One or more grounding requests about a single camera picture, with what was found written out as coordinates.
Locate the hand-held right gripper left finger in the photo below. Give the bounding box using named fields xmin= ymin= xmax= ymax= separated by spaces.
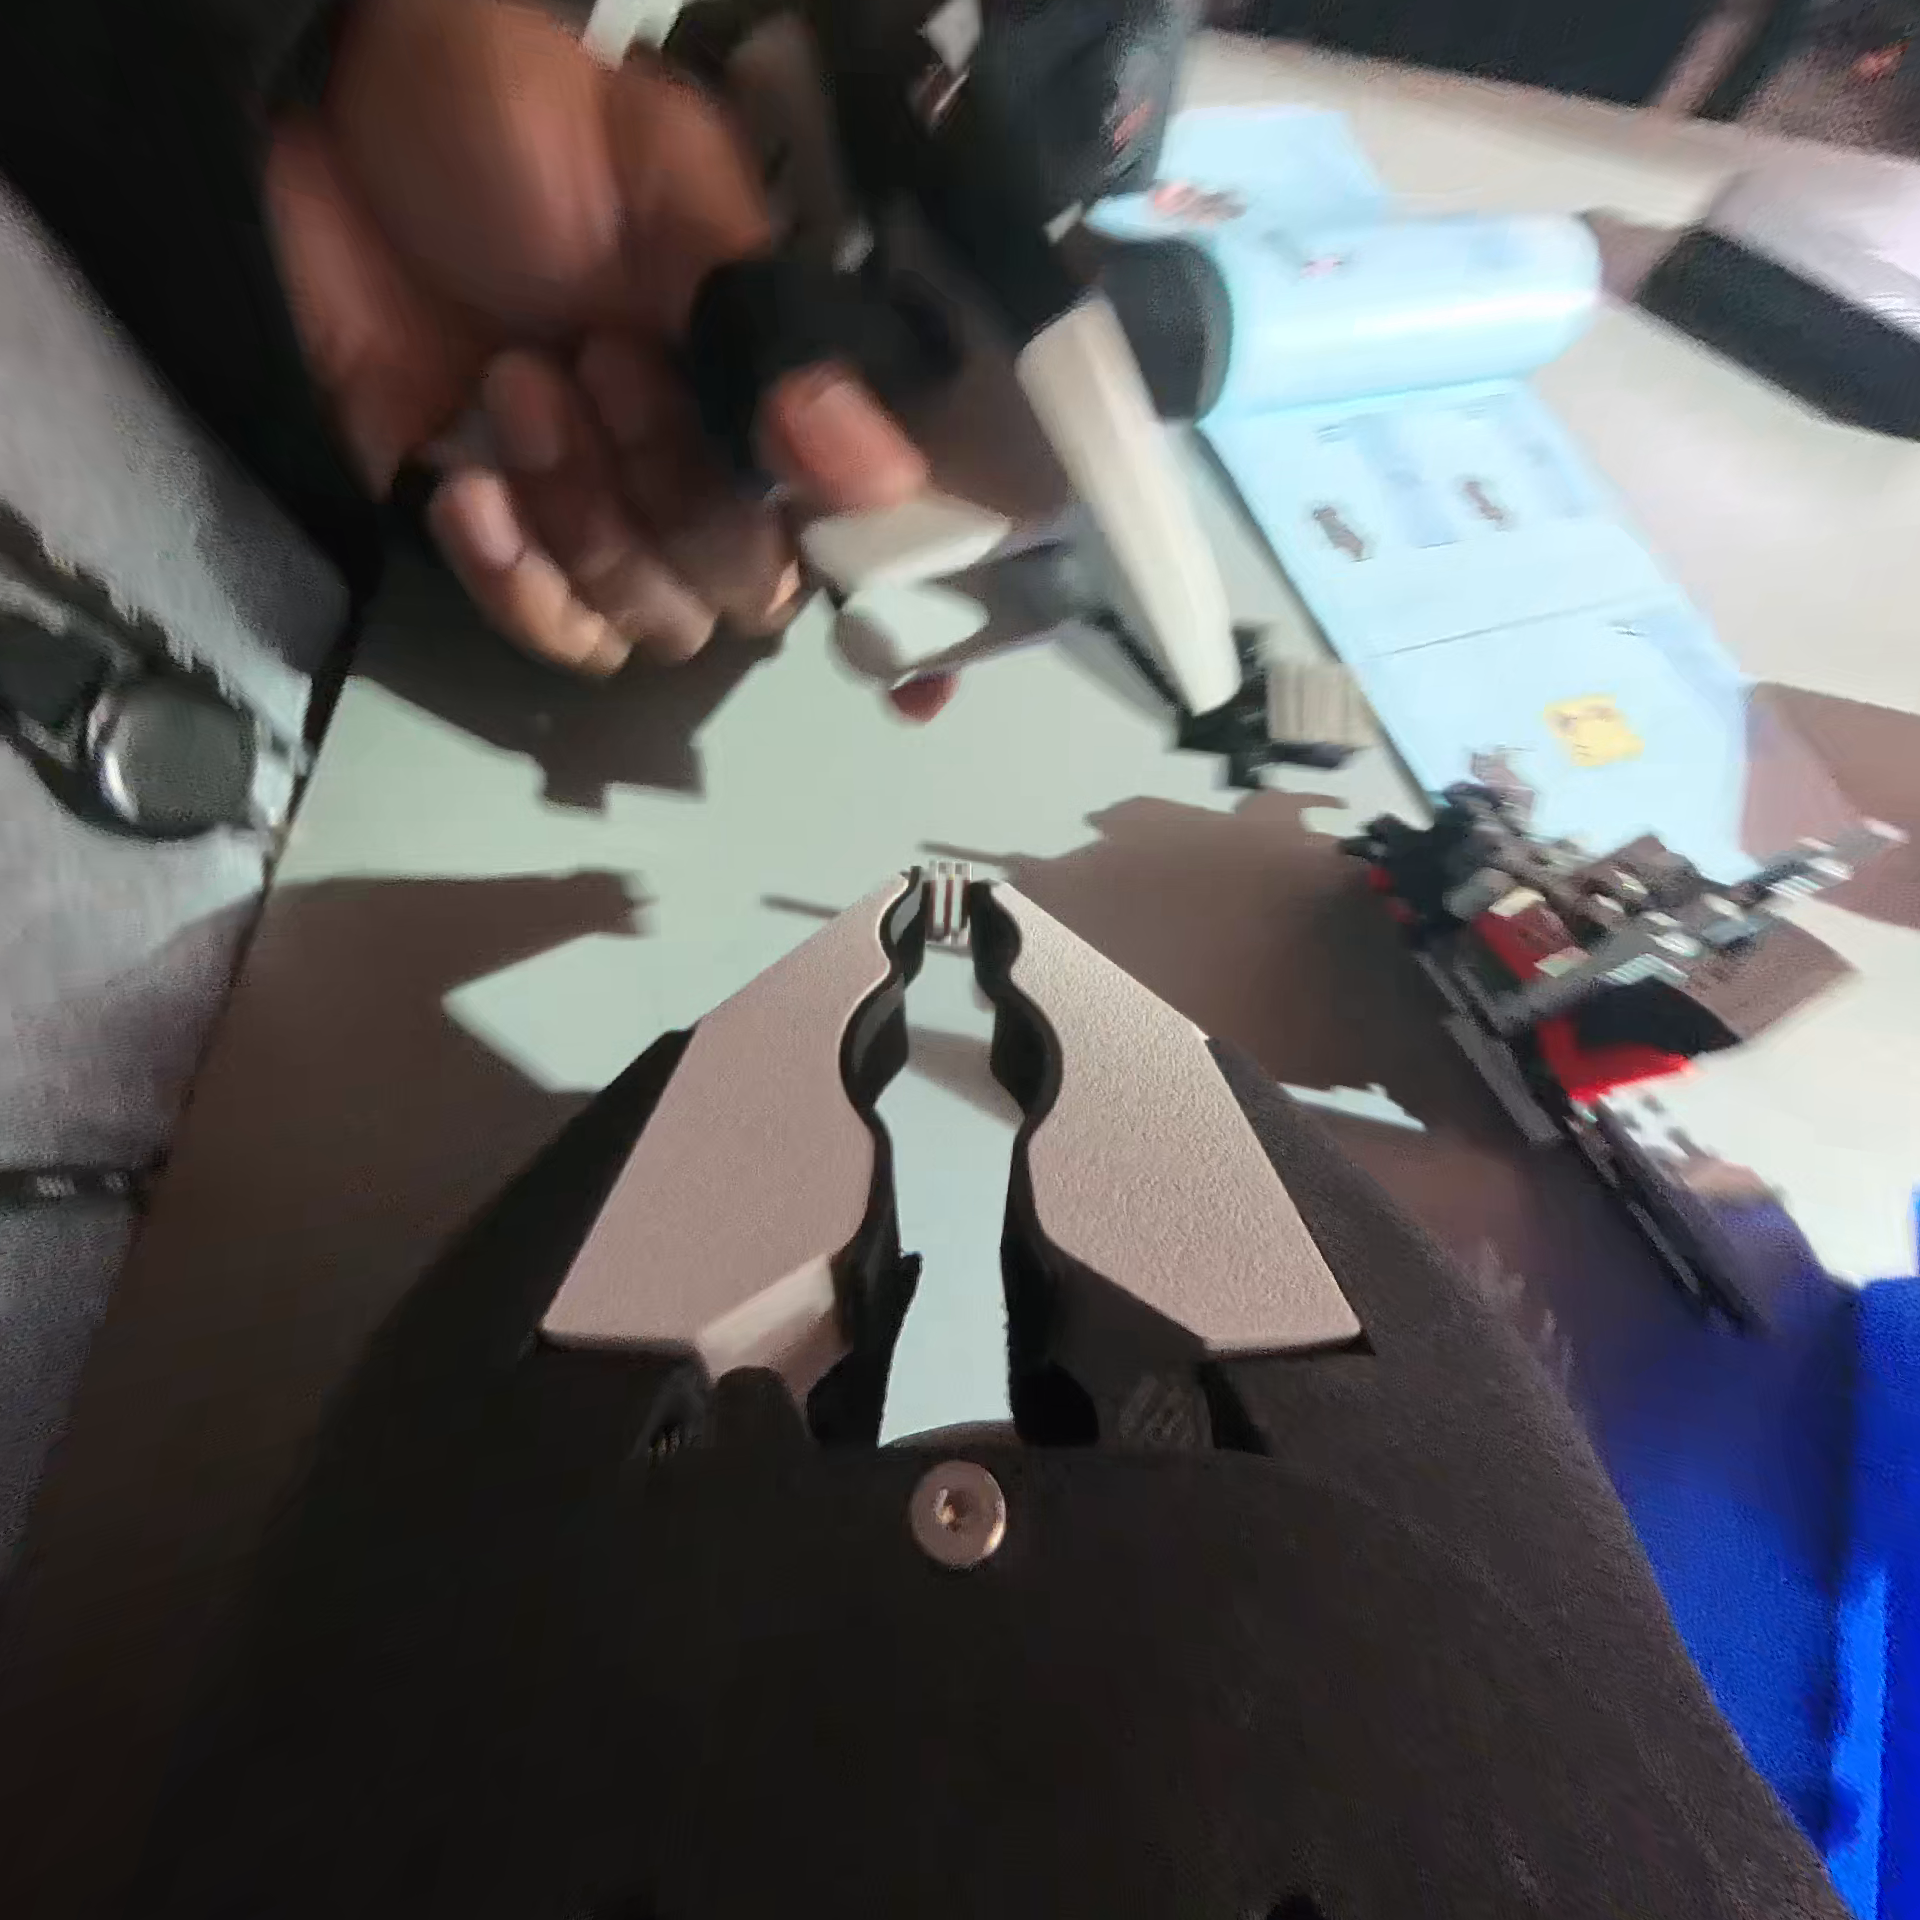
xmin=536 ymin=870 xmax=923 ymax=1444

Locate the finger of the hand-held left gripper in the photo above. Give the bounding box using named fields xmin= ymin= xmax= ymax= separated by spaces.
xmin=796 ymin=504 xmax=1082 ymax=684
xmin=1018 ymin=293 xmax=1250 ymax=714

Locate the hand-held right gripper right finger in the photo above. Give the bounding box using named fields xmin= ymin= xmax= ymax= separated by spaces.
xmin=973 ymin=884 xmax=1366 ymax=1444

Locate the blue plastic bin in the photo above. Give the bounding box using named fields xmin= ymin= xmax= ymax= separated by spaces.
xmin=1559 ymin=1187 xmax=1920 ymax=1920

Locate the person's left forearm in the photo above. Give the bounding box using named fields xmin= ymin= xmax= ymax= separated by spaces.
xmin=0 ymin=0 xmax=382 ymax=603

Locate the person's left hand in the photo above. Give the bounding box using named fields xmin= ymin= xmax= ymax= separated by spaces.
xmin=266 ymin=0 xmax=932 ymax=677

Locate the light blue instruction booklet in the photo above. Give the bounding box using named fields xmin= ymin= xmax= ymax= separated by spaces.
xmin=1080 ymin=106 xmax=1758 ymax=887

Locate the toy brick truck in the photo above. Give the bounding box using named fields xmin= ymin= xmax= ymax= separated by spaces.
xmin=1343 ymin=748 xmax=1905 ymax=1328

